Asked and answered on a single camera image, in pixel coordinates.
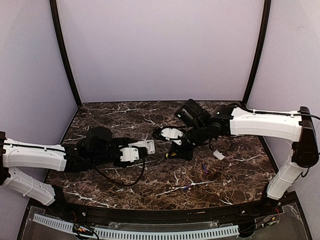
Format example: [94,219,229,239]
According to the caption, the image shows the yellow handled screwdriver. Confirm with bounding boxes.
[162,153,177,160]

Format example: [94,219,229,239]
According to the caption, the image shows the white battery cover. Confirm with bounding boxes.
[213,150,226,161]

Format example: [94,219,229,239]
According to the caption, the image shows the white remote control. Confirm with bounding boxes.
[128,139,156,155]

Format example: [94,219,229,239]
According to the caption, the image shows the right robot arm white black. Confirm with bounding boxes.
[160,99,320,200]

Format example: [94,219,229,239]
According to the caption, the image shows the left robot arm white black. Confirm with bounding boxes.
[0,126,154,206]

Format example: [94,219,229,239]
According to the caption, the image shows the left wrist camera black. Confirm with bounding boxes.
[120,146,146,163]

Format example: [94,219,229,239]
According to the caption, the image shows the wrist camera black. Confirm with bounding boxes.
[120,146,146,163]
[152,127,184,141]

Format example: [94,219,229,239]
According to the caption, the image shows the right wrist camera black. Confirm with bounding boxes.
[152,127,184,141]

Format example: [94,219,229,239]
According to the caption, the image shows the black table front rail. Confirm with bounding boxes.
[66,201,260,225]

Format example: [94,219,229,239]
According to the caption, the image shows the white slotted cable duct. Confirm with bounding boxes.
[32,213,240,240]

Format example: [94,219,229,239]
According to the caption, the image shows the left black frame post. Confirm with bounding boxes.
[49,0,82,108]

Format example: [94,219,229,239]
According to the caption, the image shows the black frame post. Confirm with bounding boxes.
[241,0,272,106]
[49,0,82,108]

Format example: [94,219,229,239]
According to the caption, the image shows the right black frame post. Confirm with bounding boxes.
[241,0,272,106]

